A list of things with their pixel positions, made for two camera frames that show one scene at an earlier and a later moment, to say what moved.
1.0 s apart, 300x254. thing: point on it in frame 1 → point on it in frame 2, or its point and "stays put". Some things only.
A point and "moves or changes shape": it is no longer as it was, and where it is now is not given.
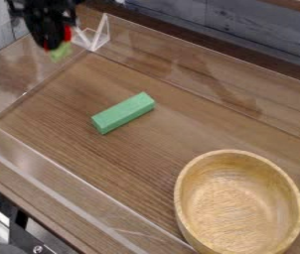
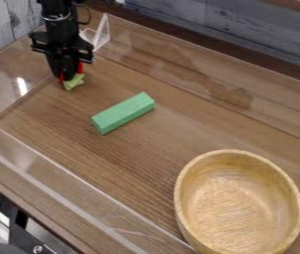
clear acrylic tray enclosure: x=84 y=135 stays put
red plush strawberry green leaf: x=61 y=51 moves or changes shape
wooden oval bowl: x=237 y=203 stays put
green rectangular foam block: x=123 y=113 stays put
